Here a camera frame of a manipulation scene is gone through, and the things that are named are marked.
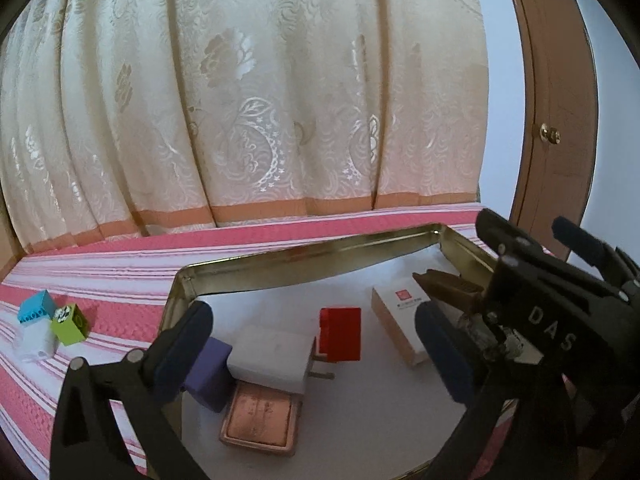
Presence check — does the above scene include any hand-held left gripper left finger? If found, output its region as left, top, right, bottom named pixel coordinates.
left=50, top=302, right=215, bottom=480

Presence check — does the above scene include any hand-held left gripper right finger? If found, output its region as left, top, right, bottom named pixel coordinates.
left=415, top=301, right=581, bottom=480

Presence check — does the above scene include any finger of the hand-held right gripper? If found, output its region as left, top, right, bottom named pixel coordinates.
left=552, top=216, right=640, bottom=301
left=475, top=209, right=556, bottom=266

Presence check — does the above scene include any purple block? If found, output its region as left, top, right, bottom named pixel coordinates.
left=184, top=336, right=234, bottom=413

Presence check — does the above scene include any white card box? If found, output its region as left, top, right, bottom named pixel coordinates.
left=371, top=285, right=451, bottom=368

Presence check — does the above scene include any brown hair clip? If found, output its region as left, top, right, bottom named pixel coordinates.
left=412, top=269, right=531, bottom=361

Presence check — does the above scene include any white charger plug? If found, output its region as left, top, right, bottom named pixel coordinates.
left=227, top=326, right=336, bottom=396

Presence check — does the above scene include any rose gold rectangular case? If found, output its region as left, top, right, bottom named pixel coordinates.
left=219, top=380, right=300, bottom=456

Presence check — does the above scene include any red toy brick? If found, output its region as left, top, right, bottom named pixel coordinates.
left=318, top=306, right=362, bottom=362

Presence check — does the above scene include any green toy brick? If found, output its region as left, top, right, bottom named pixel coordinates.
left=50, top=303, right=90, bottom=346

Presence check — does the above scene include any gold metal tin box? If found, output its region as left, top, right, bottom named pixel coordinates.
left=159, top=223, right=506, bottom=480

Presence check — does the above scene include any translucent plastic box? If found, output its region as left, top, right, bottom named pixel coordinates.
left=14, top=322, right=58, bottom=362

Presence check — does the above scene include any blue toy brick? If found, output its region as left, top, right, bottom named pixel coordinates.
left=19, top=290, right=57, bottom=328

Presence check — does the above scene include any white paper liner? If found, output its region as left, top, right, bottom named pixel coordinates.
left=180, top=252, right=481, bottom=480

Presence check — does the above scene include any brown wooden door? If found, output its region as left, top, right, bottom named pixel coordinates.
left=500, top=0, right=640, bottom=261

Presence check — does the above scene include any cream floral curtain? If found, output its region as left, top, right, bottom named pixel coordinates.
left=0, top=0, right=493, bottom=261

